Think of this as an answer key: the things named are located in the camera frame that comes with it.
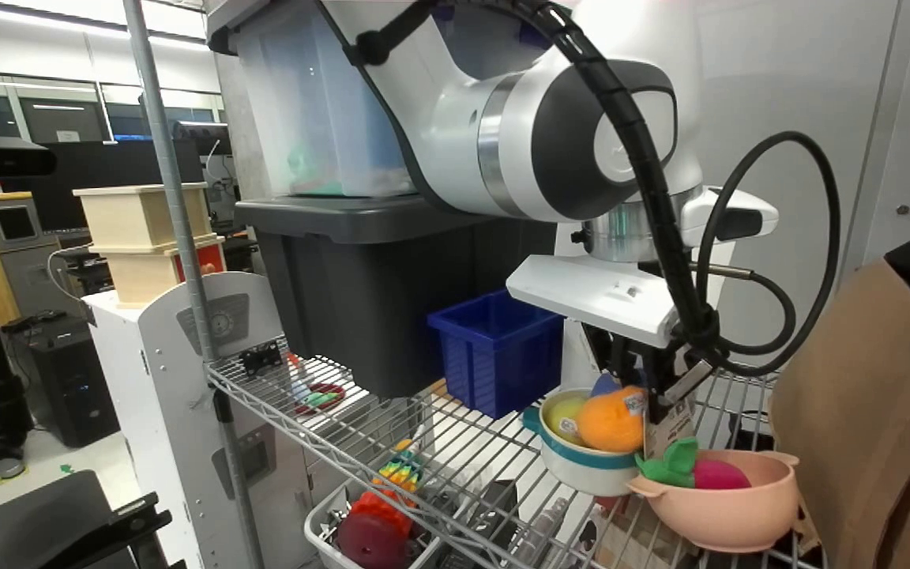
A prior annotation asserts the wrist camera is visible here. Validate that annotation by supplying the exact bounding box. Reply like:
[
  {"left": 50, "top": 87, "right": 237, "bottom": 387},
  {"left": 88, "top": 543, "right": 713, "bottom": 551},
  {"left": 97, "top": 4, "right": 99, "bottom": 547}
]
[{"left": 506, "top": 254, "right": 682, "bottom": 349}]

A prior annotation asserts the pink bowl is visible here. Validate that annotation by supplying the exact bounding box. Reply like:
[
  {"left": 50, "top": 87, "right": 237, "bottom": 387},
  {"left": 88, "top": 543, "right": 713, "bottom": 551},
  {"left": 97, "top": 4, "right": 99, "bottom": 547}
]
[{"left": 628, "top": 448, "right": 801, "bottom": 553}]

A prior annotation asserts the pack of plush toys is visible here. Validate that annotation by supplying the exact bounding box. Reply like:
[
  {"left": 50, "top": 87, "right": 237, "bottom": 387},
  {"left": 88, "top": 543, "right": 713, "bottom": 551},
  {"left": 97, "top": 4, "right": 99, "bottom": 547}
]
[{"left": 545, "top": 371, "right": 698, "bottom": 461}]

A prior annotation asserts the stack of wooden boxes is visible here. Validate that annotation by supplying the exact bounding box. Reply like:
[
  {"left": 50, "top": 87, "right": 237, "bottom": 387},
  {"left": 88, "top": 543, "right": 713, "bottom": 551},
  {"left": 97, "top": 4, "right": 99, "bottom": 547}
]
[{"left": 73, "top": 183, "right": 228, "bottom": 308}]

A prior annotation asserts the black clamp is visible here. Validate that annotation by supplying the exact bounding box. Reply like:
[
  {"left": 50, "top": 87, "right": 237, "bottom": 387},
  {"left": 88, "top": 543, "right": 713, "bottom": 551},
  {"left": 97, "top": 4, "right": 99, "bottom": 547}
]
[{"left": 239, "top": 341, "right": 284, "bottom": 375}]

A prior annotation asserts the brown paper bag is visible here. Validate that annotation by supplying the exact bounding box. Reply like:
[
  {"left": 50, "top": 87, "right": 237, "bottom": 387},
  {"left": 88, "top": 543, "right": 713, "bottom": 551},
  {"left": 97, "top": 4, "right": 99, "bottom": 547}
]
[{"left": 769, "top": 259, "right": 910, "bottom": 569}]

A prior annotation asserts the white bowl with teal band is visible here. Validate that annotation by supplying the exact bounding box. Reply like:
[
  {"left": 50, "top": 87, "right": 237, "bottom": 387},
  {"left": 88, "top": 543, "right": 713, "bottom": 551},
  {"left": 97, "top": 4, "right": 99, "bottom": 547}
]
[{"left": 523, "top": 387, "right": 647, "bottom": 498}]

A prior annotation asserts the black monitor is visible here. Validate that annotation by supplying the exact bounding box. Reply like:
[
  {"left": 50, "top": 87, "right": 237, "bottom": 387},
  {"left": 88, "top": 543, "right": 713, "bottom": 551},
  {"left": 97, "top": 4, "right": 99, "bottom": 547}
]
[{"left": 0, "top": 139, "right": 206, "bottom": 235}]

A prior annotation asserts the red ribbed toy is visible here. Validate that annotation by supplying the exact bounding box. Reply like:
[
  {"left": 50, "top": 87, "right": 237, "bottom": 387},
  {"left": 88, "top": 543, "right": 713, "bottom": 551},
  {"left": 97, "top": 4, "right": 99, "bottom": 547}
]
[{"left": 335, "top": 489, "right": 413, "bottom": 569}]

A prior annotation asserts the white toy kitchen cabinet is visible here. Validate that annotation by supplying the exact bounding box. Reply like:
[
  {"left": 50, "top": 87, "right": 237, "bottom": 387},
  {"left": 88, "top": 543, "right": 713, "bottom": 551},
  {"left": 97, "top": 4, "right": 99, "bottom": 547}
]
[{"left": 82, "top": 272, "right": 315, "bottom": 569}]

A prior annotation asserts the rainbow coloured toy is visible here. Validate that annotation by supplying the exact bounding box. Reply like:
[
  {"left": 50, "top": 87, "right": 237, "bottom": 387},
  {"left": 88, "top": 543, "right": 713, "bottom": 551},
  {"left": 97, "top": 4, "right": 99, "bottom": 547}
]
[{"left": 371, "top": 439, "right": 426, "bottom": 496}]

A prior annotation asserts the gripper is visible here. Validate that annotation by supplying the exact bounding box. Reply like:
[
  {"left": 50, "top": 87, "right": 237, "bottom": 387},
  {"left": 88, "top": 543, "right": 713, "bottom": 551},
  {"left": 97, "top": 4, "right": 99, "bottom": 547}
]
[{"left": 581, "top": 322, "right": 691, "bottom": 426}]

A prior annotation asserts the white plastic basket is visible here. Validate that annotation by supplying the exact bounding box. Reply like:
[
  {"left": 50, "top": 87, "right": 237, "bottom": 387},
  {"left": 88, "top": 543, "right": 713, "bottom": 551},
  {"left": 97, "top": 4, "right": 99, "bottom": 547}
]
[{"left": 303, "top": 480, "right": 444, "bottom": 569}]

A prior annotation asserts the black computer tower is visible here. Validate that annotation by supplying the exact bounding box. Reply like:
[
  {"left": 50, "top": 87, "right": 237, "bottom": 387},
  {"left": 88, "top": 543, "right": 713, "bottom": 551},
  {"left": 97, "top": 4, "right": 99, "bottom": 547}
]
[{"left": 27, "top": 315, "right": 121, "bottom": 448}]

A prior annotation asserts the dark grey storage bin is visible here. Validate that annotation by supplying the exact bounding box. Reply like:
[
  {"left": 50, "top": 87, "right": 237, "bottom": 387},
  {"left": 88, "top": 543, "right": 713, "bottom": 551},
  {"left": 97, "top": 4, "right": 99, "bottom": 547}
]
[{"left": 235, "top": 195, "right": 558, "bottom": 399}]

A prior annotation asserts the red plate with toy food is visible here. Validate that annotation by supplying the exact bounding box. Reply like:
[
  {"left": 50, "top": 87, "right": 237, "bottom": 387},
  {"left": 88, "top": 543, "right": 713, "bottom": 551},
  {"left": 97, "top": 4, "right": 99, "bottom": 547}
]
[{"left": 289, "top": 353, "right": 348, "bottom": 416}]

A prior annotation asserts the blue plastic container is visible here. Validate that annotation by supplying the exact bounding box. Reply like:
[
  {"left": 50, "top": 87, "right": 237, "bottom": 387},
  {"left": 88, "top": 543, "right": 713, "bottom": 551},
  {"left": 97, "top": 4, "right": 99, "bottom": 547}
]
[{"left": 427, "top": 289, "right": 566, "bottom": 419}]

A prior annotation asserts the black folding stand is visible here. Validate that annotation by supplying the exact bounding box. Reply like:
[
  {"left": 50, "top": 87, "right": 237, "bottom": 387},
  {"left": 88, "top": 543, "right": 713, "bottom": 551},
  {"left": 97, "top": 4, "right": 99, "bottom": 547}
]
[{"left": 0, "top": 469, "right": 176, "bottom": 569}]

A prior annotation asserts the row of windows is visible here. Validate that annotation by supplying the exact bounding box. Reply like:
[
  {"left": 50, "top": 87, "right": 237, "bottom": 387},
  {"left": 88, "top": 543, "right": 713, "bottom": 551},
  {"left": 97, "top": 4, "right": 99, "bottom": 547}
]
[{"left": 0, "top": 70, "right": 225, "bottom": 145}]

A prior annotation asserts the metal wire shelf rack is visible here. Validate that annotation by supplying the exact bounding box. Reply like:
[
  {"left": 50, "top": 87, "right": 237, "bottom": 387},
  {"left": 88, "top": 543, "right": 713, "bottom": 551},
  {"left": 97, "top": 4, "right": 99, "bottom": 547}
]
[{"left": 122, "top": 0, "right": 827, "bottom": 569}]

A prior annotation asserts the wooden toy microwave cabinet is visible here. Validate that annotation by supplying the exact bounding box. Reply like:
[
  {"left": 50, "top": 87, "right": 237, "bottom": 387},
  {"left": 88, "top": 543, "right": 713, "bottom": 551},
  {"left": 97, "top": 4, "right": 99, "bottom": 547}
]
[{"left": 0, "top": 191, "right": 57, "bottom": 326}]

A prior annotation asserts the green and pink plush toy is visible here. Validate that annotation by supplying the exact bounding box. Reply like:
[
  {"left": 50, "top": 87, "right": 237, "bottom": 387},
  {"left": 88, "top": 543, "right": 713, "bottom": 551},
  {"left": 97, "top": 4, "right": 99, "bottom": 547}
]
[{"left": 634, "top": 437, "right": 753, "bottom": 492}]

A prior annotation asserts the clear plastic storage bin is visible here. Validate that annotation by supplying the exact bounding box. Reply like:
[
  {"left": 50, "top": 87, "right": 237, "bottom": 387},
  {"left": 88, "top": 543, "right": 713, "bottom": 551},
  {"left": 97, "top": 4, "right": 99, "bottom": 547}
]
[{"left": 229, "top": 0, "right": 418, "bottom": 198}]

